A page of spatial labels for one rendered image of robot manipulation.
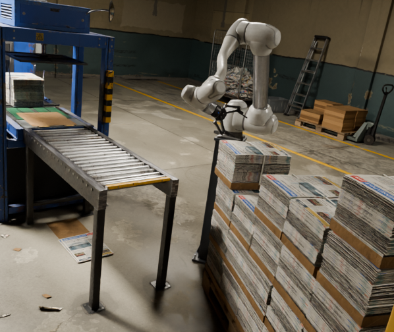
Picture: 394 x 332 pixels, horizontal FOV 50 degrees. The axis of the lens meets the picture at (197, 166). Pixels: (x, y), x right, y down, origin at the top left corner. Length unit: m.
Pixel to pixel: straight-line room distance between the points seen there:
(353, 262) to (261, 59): 1.49
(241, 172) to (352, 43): 7.59
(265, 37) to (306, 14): 8.07
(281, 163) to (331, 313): 1.11
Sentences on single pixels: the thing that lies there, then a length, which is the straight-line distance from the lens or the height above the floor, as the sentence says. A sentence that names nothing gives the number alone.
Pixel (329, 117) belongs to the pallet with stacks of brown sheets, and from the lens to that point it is 8.77.
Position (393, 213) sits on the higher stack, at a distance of 1.46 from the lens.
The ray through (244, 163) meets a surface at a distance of 2.49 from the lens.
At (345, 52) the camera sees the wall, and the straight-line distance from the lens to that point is 9.93.
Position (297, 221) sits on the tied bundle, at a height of 0.98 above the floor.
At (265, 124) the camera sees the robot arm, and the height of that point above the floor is 1.17.
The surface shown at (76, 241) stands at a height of 0.01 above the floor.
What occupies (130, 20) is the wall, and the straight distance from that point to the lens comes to 12.40.
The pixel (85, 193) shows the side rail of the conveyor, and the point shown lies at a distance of 2.56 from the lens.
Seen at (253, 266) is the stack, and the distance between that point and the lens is 2.30.
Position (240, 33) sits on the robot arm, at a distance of 2.67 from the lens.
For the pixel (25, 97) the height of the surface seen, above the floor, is 0.89.
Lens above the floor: 1.73
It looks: 18 degrees down
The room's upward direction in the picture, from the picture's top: 8 degrees clockwise
